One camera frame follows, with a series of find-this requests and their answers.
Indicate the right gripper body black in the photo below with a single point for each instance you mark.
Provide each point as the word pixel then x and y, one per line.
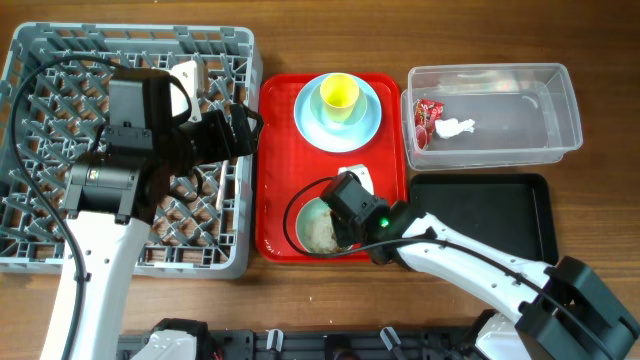
pixel 346 234

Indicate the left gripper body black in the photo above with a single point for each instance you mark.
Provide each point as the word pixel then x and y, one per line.
pixel 241 143

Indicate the green bowl with rice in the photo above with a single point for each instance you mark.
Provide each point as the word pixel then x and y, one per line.
pixel 314 228

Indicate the white napkin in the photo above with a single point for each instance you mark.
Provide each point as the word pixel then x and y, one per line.
pixel 452 127

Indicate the red strawberry candy wrapper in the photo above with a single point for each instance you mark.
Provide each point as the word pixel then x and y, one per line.
pixel 426 112

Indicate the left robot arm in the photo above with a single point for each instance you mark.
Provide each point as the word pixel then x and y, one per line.
pixel 111 199

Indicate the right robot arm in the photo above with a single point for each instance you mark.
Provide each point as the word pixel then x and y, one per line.
pixel 542 311

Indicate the grey dishwasher rack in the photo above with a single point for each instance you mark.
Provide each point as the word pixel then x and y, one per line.
pixel 55 81

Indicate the red plastic tray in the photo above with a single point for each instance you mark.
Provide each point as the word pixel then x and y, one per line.
pixel 286 162

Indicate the light blue plate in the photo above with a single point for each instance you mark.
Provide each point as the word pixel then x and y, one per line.
pixel 336 140

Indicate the yellow plastic cup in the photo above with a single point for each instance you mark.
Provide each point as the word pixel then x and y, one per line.
pixel 339 93

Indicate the black plastic tray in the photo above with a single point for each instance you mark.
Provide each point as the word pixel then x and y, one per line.
pixel 510 212

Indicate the clear plastic bin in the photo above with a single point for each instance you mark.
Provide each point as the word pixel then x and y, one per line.
pixel 523 114

